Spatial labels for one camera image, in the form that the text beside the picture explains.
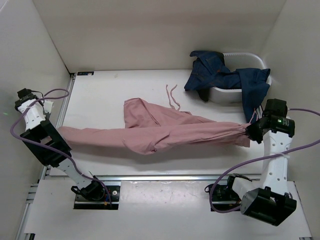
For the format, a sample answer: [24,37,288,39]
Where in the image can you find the pink trousers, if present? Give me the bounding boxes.
[58,97,251,155]

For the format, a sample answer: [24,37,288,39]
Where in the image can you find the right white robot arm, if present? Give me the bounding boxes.
[208,98,297,226]

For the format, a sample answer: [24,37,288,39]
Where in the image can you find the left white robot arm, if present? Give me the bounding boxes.
[10,88,111,202]

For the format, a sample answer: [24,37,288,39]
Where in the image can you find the white plastic basket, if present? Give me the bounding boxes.
[209,52,272,105]

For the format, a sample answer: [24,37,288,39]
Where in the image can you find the dark blue jeans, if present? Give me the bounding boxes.
[184,50,263,123]

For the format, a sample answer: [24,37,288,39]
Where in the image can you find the small dark label sticker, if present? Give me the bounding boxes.
[77,71,94,76]

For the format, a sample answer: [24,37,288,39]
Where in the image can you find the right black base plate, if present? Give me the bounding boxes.
[212,184,241,211]

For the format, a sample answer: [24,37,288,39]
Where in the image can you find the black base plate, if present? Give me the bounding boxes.
[212,184,241,211]
[71,185,121,210]

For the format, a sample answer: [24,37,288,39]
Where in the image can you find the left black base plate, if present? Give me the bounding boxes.
[71,185,121,210]

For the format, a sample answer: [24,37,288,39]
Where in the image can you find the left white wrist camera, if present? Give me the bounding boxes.
[43,100,54,114]

